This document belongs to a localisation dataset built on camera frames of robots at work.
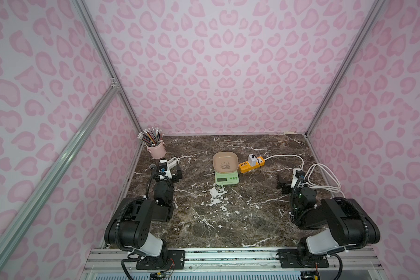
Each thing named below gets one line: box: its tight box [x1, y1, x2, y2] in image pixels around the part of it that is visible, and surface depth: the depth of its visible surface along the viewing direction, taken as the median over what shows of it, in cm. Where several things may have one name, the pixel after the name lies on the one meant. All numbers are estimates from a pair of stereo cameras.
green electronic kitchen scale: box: [214, 170, 240, 185], surface depth 99 cm
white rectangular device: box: [167, 156, 180, 170], surface depth 108 cm
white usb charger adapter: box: [247, 153, 259, 167], surface depth 100 cm
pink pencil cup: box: [144, 140, 167, 160], surface depth 105 cm
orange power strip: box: [238, 156, 265, 174], surface depth 103 cm
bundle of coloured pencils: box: [137, 127, 165, 147], surface depth 105 cm
